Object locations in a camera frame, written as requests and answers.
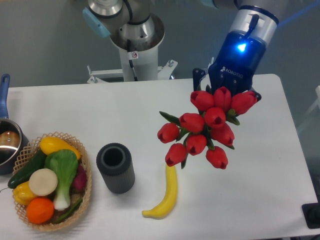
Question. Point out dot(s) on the red tulip bouquet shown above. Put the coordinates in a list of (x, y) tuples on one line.
[(193, 133)]

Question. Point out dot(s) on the dark grey ribbed vase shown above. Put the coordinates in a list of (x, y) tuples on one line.
[(114, 161)]

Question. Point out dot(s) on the white round radish slice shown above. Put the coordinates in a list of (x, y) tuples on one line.
[(43, 182)]

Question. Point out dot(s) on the orange fruit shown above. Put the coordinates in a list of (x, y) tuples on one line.
[(40, 210)]

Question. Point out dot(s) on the green bok choy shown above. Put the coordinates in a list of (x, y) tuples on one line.
[(64, 164)]

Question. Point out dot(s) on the green cucumber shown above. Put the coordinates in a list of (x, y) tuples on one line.
[(37, 162)]

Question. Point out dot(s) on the yellow banana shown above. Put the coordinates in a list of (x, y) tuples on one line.
[(169, 200)]

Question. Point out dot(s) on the green bean pod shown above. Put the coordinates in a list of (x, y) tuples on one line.
[(69, 212)]

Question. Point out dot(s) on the black device at edge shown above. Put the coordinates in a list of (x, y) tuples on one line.
[(311, 212)]

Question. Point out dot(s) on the blue handled saucepan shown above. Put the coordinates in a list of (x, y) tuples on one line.
[(12, 138)]

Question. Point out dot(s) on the woven wicker basket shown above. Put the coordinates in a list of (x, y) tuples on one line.
[(79, 198)]

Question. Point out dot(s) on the yellow squash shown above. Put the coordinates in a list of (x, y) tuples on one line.
[(51, 144)]

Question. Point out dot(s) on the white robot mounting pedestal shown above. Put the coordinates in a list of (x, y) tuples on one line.
[(135, 66)]

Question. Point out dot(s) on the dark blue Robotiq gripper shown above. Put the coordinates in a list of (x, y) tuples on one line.
[(234, 65)]

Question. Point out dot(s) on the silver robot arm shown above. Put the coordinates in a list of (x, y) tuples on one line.
[(137, 33)]

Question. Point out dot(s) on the purple red onion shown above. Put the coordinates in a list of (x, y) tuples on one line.
[(80, 177)]

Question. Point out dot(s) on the yellow bell pepper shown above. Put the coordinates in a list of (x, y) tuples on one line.
[(23, 195)]

